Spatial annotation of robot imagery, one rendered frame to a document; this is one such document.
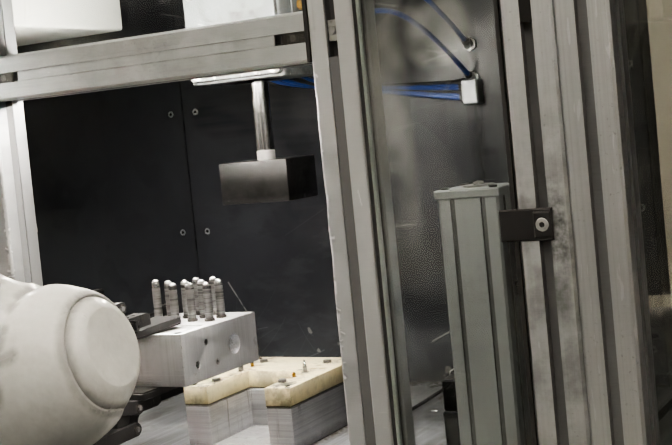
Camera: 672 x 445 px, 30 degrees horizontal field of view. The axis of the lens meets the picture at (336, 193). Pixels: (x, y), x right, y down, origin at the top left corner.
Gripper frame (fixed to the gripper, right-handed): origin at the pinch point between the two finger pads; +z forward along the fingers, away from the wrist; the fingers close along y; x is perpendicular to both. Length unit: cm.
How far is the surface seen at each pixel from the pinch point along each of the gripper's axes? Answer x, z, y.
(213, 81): 3.0, 19.9, 25.1
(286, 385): -5.6, 13.8, -6.2
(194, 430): 5.7, 12.8, -11.0
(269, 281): 15.3, 45.5, -1.0
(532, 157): -37.6, 3.4, 15.5
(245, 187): 1.3, 21.0, 13.5
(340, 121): -20.7, 3.4, 19.9
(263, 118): -0.4, 23.5, 20.6
